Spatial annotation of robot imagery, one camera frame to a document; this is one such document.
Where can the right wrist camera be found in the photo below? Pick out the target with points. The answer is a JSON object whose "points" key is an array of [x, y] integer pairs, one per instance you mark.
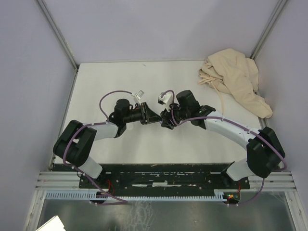
{"points": [[166, 99]]}

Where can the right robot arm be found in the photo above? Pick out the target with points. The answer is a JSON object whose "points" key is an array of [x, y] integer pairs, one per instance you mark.
{"points": [[264, 152]]}

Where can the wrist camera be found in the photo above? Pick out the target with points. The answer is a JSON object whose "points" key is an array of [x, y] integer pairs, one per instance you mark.
{"points": [[137, 95], [166, 99]]}

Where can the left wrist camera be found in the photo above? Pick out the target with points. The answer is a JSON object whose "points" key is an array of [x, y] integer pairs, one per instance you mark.
{"points": [[137, 95]]}

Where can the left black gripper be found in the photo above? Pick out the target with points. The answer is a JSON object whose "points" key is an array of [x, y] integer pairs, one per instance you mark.
{"points": [[148, 116]]}

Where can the aluminium frame rail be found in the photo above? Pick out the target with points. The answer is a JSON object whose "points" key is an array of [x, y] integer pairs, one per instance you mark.
{"points": [[64, 181]]}

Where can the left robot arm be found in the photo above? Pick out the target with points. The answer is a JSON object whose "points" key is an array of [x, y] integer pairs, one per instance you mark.
{"points": [[75, 142]]}

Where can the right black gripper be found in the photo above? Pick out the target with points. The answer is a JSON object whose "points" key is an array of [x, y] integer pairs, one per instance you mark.
{"points": [[166, 116]]}

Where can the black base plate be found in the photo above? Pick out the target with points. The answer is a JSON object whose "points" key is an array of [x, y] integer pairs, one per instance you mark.
{"points": [[155, 180]]}

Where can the beige cloth bag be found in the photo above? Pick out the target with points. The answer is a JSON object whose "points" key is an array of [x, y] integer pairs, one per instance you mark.
{"points": [[231, 72]]}

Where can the white paper corner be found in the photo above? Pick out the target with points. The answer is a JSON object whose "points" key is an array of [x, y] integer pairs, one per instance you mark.
{"points": [[54, 224]]}

